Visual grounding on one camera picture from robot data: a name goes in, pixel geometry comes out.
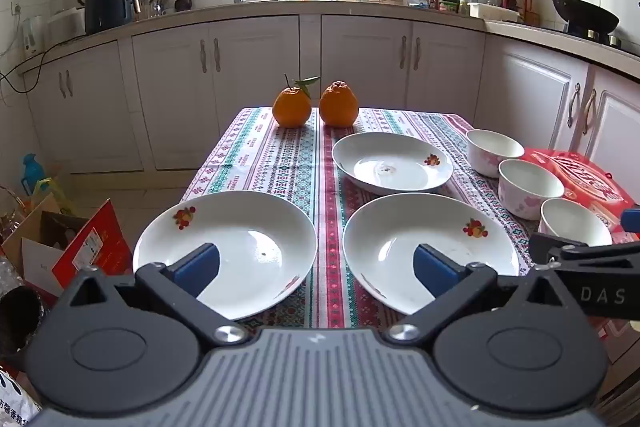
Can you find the gas stove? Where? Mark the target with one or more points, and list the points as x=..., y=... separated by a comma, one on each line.
x=615, y=42

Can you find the dark blue kitchen appliance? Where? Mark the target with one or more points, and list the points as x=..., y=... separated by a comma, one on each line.
x=107, y=2

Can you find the blue plastic object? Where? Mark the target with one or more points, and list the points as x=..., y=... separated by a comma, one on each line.
x=31, y=169

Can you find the white plastic jug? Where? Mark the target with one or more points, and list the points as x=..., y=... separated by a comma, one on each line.
x=32, y=37

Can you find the kitchen countertop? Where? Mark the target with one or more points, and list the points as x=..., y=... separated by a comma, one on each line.
x=380, y=9

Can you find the black lined trash bin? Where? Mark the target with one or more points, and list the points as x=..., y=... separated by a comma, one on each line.
x=22, y=322

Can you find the white printed sack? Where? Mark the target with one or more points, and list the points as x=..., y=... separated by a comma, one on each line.
x=15, y=397

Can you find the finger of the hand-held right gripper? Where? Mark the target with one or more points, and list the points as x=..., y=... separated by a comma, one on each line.
x=545, y=252
x=632, y=221

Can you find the red cardboard box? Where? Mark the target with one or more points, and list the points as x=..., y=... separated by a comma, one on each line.
x=90, y=247

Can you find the white plastic tray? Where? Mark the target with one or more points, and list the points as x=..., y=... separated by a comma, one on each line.
x=495, y=13

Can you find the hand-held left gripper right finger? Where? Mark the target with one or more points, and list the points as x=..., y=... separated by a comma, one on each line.
x=434, y=274

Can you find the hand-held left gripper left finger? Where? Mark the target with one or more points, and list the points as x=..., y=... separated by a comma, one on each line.
x=197, y=271

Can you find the brown cardboard box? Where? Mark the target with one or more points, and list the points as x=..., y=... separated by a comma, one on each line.
x=30, y=232

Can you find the black wok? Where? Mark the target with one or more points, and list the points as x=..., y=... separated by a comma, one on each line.
x=585, y=14

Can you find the white bowl with pink flowers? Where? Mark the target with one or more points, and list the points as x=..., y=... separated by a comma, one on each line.
x=492, y=157
x=575, y=227
x=525, y=202

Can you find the white plate with fruit print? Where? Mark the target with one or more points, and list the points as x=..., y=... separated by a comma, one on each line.
x=370, y=157
x=400, y=232
x=240, y=232

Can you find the red gift box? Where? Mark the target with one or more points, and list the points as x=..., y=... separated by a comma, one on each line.
x=590, y=177

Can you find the orange with green leaf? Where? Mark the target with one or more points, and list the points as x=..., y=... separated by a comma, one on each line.
x=291, y=109

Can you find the white countertop appliance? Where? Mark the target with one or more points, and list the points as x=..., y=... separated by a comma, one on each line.
x=65, y=27

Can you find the patterned tablecloth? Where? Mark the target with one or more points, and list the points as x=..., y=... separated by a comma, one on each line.
x=320, y=167

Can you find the white kitchen cabinets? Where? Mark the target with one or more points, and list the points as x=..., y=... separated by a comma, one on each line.
x=175, y=107

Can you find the bumpy orange without leaf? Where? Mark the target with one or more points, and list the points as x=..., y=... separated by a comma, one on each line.
x=338, y=107

